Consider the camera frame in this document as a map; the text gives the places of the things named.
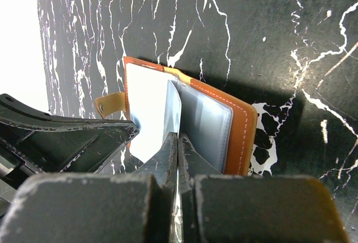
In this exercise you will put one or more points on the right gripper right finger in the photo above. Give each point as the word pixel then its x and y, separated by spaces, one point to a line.
pixel 233 208

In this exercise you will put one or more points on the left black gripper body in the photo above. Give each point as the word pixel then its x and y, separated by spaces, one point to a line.
pixel 35 142

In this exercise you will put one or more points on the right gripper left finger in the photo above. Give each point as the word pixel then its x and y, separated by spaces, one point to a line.
pixel 79 207

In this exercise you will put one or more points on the brown leather card holder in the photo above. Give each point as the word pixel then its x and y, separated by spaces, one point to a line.
pixel 162 100

